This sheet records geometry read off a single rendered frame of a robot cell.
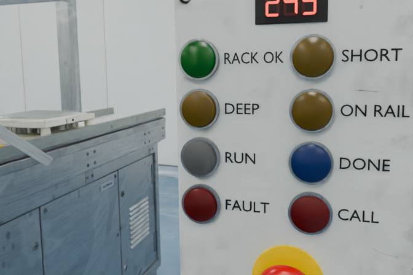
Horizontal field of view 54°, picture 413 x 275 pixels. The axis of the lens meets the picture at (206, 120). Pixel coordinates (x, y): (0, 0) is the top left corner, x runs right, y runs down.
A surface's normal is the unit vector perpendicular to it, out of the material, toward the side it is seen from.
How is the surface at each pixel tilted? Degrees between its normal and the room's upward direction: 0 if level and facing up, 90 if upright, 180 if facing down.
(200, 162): 93
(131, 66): 90
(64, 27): 90
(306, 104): 87
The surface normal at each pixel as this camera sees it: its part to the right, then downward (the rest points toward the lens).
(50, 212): 0.96, 0.02
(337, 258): -0.29, 0.12
